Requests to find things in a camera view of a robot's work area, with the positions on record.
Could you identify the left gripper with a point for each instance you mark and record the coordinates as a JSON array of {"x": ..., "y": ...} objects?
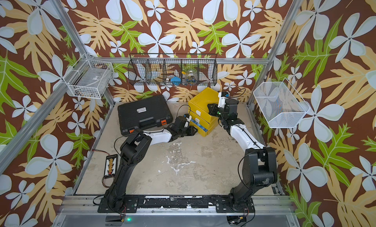
[{"x": 191, "y": 130}]

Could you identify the black plastic tool case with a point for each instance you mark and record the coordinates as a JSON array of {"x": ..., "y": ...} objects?
[{"x": 143, "y": 114}]

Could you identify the black wire basket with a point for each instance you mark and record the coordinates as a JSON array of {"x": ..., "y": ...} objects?
[{"x": 173, "y": 70}]

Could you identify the yellow bottom drawer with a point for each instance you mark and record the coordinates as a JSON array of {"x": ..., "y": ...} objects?
[{"x": 210, "y": 126}]

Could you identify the blue trash bag roll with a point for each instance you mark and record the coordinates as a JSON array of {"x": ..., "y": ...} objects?
[{"x": 200, "y": 126}]

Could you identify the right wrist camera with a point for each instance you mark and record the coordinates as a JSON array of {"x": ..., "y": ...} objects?
[{"x": 222, "y": 98}]

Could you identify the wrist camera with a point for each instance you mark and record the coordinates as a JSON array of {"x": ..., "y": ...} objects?
[
  {"x": 182, "y": 122},
  {"x": 222, "y": 98}
]

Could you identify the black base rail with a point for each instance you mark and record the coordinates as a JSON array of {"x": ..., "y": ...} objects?
[{"x": 223, "y": 204}]

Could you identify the white wire basket left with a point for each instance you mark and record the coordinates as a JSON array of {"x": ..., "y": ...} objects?
[{"x": 90, "y": 77}]

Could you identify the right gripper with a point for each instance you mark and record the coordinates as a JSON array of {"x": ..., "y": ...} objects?
[{"x": 212, "y": 112}]

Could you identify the yellow plastic drawer cabinet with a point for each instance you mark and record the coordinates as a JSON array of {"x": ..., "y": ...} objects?
[{"x": 199, "y": 104}]

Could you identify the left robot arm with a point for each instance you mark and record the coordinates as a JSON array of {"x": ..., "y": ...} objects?
[{"x": 132, "y": 152}]

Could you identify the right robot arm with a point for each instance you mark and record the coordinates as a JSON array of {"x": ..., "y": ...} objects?
[{"x": 257, "y": 169}]

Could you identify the white mesh basket right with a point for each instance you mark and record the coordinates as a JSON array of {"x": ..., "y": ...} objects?
[{"x": 281, "y": 104}]

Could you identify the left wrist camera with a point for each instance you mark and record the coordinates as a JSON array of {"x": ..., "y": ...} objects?
[{"x": 182, "y": 122}]

